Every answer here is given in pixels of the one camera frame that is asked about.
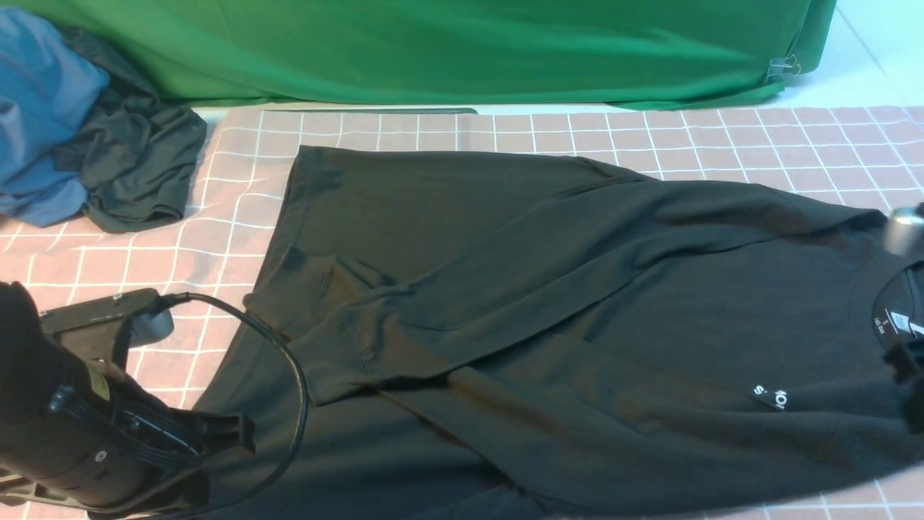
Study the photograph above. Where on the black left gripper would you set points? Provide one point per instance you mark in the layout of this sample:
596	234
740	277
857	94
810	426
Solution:
74	439

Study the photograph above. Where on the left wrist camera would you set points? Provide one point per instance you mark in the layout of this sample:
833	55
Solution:
104	329

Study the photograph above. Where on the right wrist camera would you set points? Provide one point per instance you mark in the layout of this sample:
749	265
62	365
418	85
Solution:
904	230

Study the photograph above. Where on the dark gray crumpled garment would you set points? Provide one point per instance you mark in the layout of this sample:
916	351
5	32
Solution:
134	153

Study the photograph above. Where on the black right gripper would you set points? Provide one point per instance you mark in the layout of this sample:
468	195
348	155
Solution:
906	361

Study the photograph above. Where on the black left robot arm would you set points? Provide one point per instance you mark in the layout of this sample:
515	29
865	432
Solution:
25	345

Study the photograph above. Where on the green backdrop cloth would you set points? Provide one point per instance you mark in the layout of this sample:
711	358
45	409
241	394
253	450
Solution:
638	55

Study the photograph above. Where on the metal binder clip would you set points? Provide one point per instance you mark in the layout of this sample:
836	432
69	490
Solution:
779	69

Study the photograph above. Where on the pink checkered tablecloth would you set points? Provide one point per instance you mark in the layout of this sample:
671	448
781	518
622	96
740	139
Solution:
867	157

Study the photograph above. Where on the dark gray long-sleeve top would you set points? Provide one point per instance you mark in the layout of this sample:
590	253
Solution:
492	336

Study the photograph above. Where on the blue crumpled garment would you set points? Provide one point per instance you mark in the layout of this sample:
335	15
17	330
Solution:
47	90

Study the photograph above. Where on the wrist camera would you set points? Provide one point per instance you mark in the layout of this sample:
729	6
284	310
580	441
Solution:
104	329
904	230

